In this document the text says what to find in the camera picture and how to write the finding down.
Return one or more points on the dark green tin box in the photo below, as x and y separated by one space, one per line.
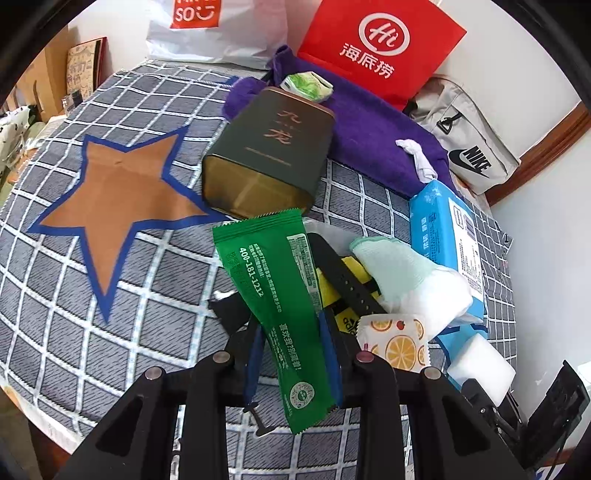
272 138

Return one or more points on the red paper bag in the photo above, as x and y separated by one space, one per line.
383 46

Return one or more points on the small green white packet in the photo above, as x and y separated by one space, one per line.
307 85

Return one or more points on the white sponge block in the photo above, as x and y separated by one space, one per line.
482 364

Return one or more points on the orange print wipe packet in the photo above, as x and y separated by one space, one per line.
397 341

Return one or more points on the grey sling bag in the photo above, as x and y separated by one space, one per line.
471 138

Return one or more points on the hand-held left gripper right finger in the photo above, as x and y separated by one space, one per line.
330 364

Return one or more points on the checked blanket with stars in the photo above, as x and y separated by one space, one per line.
138 300

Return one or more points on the brown notebook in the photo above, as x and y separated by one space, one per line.
85 69

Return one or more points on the wooden frame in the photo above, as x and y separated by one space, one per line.
549 147

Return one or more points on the wooden headboard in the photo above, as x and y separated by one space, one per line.
44 78

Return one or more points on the pale green knit glove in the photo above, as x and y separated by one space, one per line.
397 267

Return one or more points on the white plastic shopping bag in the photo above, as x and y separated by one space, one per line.
221 41

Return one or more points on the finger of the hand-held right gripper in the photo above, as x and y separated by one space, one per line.
480 397
556 406

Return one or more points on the green snack packet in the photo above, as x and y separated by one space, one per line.
272 286

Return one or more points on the white knotted cloth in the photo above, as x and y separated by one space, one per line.
418 159

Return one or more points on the purple towel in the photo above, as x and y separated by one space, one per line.
369 134

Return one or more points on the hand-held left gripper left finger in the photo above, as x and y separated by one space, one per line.
253 369

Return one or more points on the blue tissue pack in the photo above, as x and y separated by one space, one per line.
438 221

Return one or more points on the yellow pouch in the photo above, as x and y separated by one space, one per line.
328 293

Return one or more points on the spotted cloth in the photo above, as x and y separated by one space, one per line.
18 138

